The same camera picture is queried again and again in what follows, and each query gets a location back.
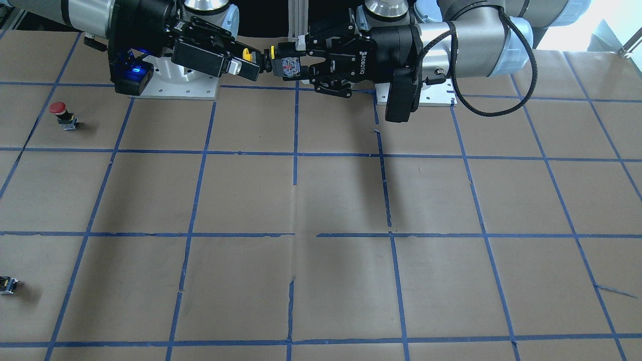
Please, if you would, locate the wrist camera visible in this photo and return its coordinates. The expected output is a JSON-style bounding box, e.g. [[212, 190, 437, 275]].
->
[[107, 48, 153, 96], [385, 68, 421, 123]]

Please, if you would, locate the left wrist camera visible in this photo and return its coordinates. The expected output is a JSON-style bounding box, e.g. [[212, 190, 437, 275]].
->
[[385, 68, 421, 123]]

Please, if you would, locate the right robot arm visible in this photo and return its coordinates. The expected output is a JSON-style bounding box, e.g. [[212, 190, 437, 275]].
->
[[4, 1, 264, 96]]

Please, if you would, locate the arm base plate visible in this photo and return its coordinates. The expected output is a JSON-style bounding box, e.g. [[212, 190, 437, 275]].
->
[[135, 56, 220, 101], [375, 79, 458, 107]]

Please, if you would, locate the yellow push button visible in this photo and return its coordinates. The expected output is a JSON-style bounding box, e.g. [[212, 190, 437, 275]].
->
[[242, 42, 309, 81]]

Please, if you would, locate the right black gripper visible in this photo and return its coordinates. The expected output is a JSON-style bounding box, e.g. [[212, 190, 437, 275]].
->
[[108, 1, 261, 81]]

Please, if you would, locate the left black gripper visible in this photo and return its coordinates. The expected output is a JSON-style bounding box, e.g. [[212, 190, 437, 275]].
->
[[296, 10, 422, 98]]

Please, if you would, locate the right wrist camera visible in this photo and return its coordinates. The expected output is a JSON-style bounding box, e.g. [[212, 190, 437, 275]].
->
[[107, 48, 153, 96]]

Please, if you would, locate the aluminium frame post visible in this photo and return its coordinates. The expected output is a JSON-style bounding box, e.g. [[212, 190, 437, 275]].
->
[[287, 0, 309, 51]]

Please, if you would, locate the small black switch block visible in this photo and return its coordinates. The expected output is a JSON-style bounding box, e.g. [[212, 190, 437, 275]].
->
[[0, 276, 19, 295]]

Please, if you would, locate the red push button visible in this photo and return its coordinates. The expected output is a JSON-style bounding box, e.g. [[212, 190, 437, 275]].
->
[[49, 101, 78, 130]]

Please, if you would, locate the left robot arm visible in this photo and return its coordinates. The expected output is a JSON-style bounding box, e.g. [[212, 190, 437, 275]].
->
[[268, 1, 591, 107]]

